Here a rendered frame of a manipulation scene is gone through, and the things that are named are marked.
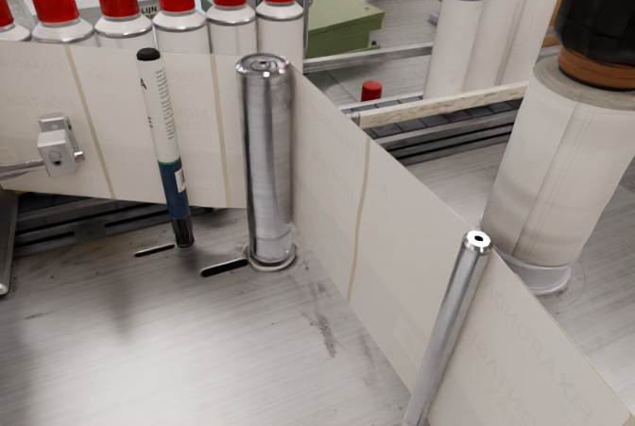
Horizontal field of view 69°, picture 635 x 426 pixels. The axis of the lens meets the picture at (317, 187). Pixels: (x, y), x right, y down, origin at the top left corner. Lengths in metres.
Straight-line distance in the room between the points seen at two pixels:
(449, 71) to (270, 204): 0.36
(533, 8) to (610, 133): 0.39
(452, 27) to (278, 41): 0.24
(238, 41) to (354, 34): 0.49
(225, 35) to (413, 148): 0.29
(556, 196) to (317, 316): 0.20
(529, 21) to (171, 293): 0.57
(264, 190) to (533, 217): 0.21
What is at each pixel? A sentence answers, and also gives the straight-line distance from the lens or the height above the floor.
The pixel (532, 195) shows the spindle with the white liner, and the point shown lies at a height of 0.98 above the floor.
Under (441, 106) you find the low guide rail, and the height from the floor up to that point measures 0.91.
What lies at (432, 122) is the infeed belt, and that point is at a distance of 0.66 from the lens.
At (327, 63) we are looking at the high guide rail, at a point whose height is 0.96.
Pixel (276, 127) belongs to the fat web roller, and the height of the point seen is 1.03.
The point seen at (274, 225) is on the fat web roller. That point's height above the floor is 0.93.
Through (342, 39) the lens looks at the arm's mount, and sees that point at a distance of 0.95.
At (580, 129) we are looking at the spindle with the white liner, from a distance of 0.35.
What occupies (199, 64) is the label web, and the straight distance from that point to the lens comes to 0.35.
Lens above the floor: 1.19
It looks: 38 degrees down
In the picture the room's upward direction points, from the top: 3 degrees clockwise
